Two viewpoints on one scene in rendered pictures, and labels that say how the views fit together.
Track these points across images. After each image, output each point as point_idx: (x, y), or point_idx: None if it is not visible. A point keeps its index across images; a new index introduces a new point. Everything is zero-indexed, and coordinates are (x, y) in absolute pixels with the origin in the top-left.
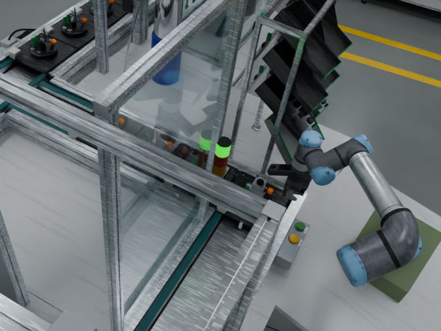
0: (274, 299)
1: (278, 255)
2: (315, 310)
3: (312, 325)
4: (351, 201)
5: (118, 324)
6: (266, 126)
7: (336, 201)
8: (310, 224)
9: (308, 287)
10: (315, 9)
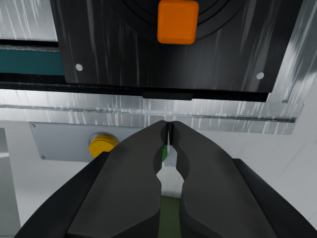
0: (10, 123)
1: (31, 127)
2: (48, 181)
3: (24, 182)
4: (309, 184)
5: None
6: None
7: (300, 163)
8: (216, 133)
9: (78, 164)
10: None
